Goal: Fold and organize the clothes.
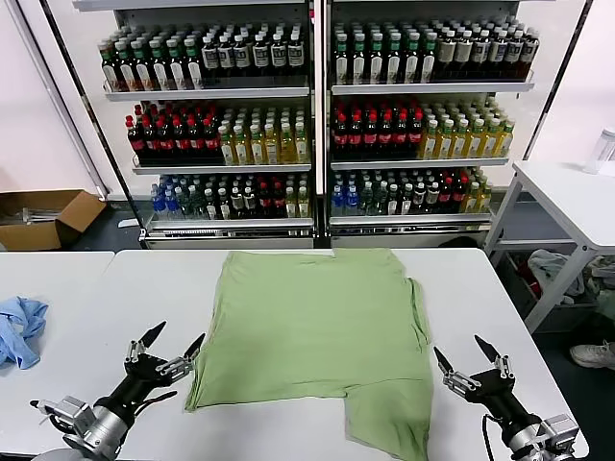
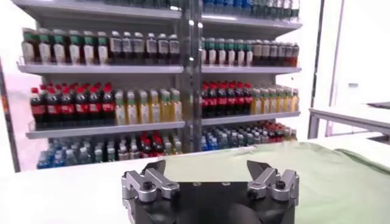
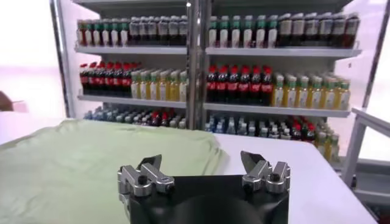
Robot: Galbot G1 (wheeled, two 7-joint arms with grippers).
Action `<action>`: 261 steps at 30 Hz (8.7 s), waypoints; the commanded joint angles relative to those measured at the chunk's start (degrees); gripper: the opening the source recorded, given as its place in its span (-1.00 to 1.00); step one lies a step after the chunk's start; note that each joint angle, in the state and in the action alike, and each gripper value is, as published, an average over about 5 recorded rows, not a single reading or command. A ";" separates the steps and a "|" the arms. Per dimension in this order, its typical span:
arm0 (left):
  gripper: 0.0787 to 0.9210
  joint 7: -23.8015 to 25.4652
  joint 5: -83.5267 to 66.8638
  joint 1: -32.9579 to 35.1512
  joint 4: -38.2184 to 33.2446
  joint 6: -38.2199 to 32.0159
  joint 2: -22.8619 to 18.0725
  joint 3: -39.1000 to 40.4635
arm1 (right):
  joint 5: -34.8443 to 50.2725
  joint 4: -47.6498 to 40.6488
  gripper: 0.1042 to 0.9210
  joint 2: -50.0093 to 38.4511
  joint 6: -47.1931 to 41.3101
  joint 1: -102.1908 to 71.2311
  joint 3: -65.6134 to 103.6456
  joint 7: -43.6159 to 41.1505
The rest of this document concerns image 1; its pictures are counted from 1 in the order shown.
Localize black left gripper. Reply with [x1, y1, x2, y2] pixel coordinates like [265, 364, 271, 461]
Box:
[93, 320, 207, 426]

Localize white side table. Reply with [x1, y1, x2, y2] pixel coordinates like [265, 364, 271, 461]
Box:
[482, 159, 615, 335]

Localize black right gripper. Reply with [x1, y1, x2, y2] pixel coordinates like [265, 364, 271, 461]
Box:
[432, 334, 542, 431]

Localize yellow drink bottle green cap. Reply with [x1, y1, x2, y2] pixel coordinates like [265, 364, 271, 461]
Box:
[437, 118, 455, 160]
[234, 123, 251, 166]
[249, 123, 266, 166]
[218, 123, 235, 166]
[498, 117, 515, 158]
[264, 123, 281, 165]
[453, 118, 470, 159]
[294, 122, 311, 164]
[468, 117, 485, 159]
[483, 117, 501, 158]
[279, 122, 296, 165]
[421, 118, 439, 160]

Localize translucent plastic jar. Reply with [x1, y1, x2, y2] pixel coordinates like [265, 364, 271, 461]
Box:
[582, 127, 615, 174]

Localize dark tea bottle green cap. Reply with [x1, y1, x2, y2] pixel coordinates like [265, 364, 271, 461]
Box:
[99, 42, 119, 91]
[367, 31, 385, 85]
[150, 39, 169, 91]
[349, 31, 368, 85]
[185, 37, 204, 90]
[134, 40, 153, 91]
[420, 31, 438, 84]
[332, 31, 350, 85]
[384, 31, 404, 84]
[167, 37, 187, 90]
[117, 41, 136, 91]
[403, 31, 421, 84]

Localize open cardboard box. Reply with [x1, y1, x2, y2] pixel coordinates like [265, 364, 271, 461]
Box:
[0, 189, 107, 252]

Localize dark bottle beige label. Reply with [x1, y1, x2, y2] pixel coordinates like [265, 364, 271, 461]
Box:
[455, 30, 474, 81]
[437, 30, 457, 81]

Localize grey storage bin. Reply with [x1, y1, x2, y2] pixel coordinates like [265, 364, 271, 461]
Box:
[494, 248, 606, 335]

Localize white drink display shelf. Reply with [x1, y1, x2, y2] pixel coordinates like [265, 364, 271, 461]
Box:
[71, 0, 321, 251]
[320, 0, 540, 249]

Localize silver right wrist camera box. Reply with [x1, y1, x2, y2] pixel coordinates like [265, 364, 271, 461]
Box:
[541, 413, 586, 455]

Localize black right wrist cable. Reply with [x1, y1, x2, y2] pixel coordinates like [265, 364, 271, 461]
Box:
[481, 413, 499, 461]

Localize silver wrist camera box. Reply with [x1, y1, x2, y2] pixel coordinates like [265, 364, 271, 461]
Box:
[53, 395, 93, 433]
[541, 413, 586, 455]

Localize light green polo shirt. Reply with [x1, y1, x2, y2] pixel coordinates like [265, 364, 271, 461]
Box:
[184, 248, 435, 461]

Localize white sneaker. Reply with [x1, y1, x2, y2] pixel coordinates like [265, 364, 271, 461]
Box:
[570, 340, 615, 370]

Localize pale green crumpled garment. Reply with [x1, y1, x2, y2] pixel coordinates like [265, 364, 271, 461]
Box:
[582, 255, 615, 318]

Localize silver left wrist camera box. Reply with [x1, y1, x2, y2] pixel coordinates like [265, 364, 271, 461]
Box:
[53, 395, 93, 433]

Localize crumpled light blue garment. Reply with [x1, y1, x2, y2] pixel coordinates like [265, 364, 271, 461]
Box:
[0, 296, 50, 370]

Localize dark bottle blue white label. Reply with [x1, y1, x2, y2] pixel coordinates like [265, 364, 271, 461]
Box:
[217, 35, 236, 83]
[472, 29, 491, 81]
[504, 29, 524, 80]
[488, 29, 507, 81]
[521, 29, 540, 80]
[251, 34, 271, 83]
[201, 35, 220, 83]
[286, 33, 306, 82]
[269, 33, 288, 82]
[234, 34, 253, 83]

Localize white grey crumpled garment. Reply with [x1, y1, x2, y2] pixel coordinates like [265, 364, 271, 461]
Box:
[527, 248, 585, 297]

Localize red cloth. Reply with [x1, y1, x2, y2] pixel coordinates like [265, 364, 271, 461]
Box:
[511, 254, 543, 299]

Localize silver metal bars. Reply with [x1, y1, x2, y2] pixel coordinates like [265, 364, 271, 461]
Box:
[0, 206, 52, 226]

